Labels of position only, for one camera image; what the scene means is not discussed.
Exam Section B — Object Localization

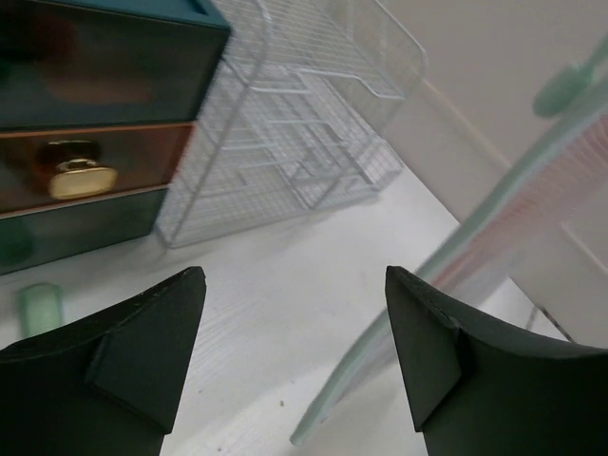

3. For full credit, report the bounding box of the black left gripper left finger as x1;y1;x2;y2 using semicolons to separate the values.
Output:
1;266;206;455

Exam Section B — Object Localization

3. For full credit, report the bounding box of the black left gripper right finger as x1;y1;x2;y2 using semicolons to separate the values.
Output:
385;266;607;455

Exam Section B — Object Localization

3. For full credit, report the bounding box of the white wire mesh file tray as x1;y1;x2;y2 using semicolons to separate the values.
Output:
157;1;428;248

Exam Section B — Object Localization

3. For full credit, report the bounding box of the clear mesh zipper pouch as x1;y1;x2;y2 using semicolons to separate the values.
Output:
290;44;607;446

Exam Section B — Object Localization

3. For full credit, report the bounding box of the teal desktop drawer cabinet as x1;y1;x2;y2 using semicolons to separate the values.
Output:
1;1;231;274

